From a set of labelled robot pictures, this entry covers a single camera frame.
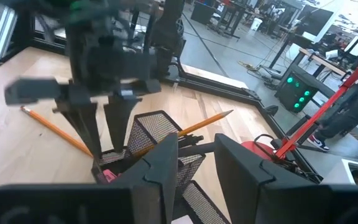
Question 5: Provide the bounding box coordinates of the pink eraser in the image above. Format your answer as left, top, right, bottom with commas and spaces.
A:
101, 168, 118, 184

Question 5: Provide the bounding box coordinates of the black mesh desk organizer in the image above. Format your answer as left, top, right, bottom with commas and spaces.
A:
91, 109, 231, 224

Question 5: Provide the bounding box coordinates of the silver aluminium bracket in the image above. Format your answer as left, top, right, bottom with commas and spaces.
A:
0, 6, 19, 62

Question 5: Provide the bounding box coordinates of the white bucket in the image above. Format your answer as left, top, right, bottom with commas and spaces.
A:
249, 17, 264, 32

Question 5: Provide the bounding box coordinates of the person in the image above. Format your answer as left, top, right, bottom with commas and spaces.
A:
306, 60, 358, 153

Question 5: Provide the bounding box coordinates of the black computer with green lights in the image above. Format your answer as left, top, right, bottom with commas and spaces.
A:
274, 70, 320, 113

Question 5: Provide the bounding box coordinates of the yellow pencil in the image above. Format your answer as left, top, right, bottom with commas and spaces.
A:
133, 109, 234, 158
19, 105, 94, 158

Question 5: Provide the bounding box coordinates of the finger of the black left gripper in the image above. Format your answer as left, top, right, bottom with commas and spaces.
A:
103, 97, 143, 154
52, 101, 103, 160

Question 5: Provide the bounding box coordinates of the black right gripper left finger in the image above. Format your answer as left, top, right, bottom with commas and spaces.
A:
0, 133, 180, 224

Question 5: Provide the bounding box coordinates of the white hexagonal planter pot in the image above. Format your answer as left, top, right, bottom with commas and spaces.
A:
319, 157, 358, 188

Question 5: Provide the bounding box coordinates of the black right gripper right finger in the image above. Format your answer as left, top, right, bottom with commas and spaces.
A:
213, 133, 358, 224

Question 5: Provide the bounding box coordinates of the wooden workbench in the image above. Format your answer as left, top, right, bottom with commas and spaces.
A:
268, 45, 348, 82

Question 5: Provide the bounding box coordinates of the black lamp cable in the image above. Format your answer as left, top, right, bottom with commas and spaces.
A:
252, 133, 323, 184

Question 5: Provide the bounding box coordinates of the pink sticky note pad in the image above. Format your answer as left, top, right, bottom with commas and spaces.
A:
170, 214, 196, 224

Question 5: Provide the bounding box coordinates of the red desk lamp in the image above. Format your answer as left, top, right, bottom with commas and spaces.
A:
240, 46, 358, 163

